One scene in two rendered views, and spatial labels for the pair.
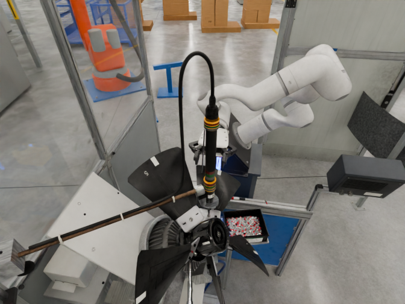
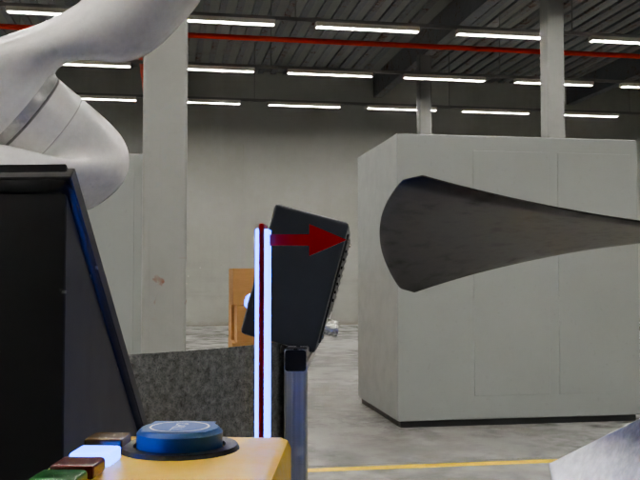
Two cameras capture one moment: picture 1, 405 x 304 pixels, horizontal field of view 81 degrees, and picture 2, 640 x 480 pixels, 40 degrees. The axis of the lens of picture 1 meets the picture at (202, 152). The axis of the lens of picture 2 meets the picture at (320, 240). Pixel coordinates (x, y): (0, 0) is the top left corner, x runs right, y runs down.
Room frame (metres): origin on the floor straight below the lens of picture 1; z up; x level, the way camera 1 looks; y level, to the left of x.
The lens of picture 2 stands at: (0.93, 0.58, 1.15)
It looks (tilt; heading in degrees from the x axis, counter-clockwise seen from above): 2 degrees up; 263
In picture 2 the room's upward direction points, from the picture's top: straight up
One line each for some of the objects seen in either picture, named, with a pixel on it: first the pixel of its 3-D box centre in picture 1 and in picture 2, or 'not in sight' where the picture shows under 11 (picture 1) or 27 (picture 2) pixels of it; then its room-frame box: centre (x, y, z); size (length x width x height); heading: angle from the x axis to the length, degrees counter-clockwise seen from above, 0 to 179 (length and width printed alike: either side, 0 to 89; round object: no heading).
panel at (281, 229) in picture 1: (228, 235); not in sight; (0.89, -0.18, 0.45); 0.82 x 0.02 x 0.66; 80
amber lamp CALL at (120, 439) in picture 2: not in sight; (108, 441); (0.98, 0.16, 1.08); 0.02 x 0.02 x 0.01; 80
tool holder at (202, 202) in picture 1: (207, 194); not in sight; (0.55, -0.02, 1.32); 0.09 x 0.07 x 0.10; 115
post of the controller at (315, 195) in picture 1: (314, 198); (295, 421); (0.82, -0.61, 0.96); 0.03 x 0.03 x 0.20; 80
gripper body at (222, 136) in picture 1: (214, 140); not in sight; (0.66, -0.04, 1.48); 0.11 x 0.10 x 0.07; 170
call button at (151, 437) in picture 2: not in sight; (179, 441); (0.95, 0.16, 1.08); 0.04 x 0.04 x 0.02
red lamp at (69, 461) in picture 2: not in sight; (77, 468); (0.99, 0.21, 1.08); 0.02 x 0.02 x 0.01; 80
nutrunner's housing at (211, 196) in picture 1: (210, 161); not in sight; (0.55, -0.03, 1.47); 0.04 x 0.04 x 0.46
